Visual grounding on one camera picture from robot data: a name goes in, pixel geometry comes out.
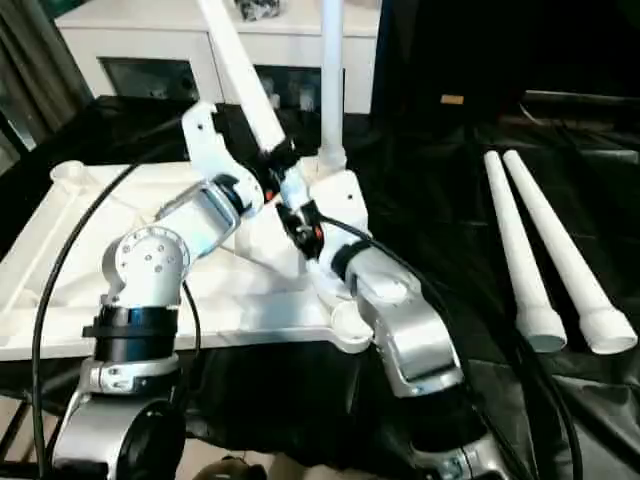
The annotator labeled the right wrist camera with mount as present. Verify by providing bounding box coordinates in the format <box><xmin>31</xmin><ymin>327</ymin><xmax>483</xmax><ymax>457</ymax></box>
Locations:
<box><xmin>305</xmin><ymin>168</ymin><xmax>370</xmax><ymax>274</ymax></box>

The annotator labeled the black metal folding stand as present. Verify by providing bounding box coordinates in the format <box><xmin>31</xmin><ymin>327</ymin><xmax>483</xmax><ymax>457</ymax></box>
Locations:
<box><xmin>0</xmin><ymin>387</ymin><xmax>79</xmax><ymax>480</ymax></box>

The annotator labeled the clear bag of dark parts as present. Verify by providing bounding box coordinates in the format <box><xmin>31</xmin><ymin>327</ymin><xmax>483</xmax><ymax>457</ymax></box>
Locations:
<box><xmin>236</xmin><ymin>0</ymin><xmax>287</xmax><ymax>22</ymax></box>

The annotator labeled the black work mat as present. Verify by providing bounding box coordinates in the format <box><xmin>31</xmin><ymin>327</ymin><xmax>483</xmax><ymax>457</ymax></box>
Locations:
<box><xmin>0</xmin><ymin>94</ymin><xmax>640</xmax><ymax>480</ymax></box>

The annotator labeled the white plastic table leg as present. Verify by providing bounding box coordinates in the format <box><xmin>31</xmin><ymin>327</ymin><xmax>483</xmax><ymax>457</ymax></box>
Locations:
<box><xmin>317</xmin><ymin>0</ymin><xmax>350</xmax><ymax>174</ymax></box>
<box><xmin>482</xmin><ymin>150</ymin><xmax>569</xmax><ymax>354</ymax></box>
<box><xmin>501</xmin><ymin>148</ymin><xmax>640</xmax><ymax>357</ymax></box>
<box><xmin>196</xmin><ymin>0</ymin><xmax>310</xmax><ymax>210</ymax></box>

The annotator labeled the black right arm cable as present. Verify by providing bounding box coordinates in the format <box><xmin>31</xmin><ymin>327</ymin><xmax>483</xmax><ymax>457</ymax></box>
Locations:
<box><xmin>319</xmin><ymin>213</ymin><xmax>584</xmax><ymax>480</ymax></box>

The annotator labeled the black low shelf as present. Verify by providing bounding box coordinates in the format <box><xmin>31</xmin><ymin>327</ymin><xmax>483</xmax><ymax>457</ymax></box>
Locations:
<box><xmin>521</xmin><ymin>88</ymin><xmax>640</xmax><ymax>122</ymax></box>

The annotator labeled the grey curtain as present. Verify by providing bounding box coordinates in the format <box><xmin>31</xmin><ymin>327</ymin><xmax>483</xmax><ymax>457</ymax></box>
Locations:
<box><xmin>0</xmin><ymin>0</ymin><xmax>94</xmax><ymax>154</ymax></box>

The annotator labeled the white cabinet with glass doors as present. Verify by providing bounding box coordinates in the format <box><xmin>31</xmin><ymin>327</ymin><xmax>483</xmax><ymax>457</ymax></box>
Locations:
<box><xmin>53</xmin><ymin>0</ymin><xmax>382</xmax><ymax>117</ymax></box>

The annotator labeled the white plastic table top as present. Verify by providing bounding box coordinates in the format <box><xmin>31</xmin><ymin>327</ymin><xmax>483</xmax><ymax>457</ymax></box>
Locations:
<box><xmin>0</xmin><ymin>157</ymin><xmax>375</xmax><ymax>362</ymax></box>

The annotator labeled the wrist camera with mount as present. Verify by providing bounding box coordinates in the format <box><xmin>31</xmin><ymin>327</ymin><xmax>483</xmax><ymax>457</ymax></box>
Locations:
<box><xmin>179</xmin><ymin>101</ymin><xmax>265</xmax><ymax>219</ymax></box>
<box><xmin>305</xmin><ymin>168</ymin><xmax>370</xmax><ymax>274</ymax></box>

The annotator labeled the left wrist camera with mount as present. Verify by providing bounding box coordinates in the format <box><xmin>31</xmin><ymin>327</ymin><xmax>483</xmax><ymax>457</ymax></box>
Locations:
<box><xmin>179</xmin><ymin>101</ymin><xmax>265</xmax><ymax>219</ymax></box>

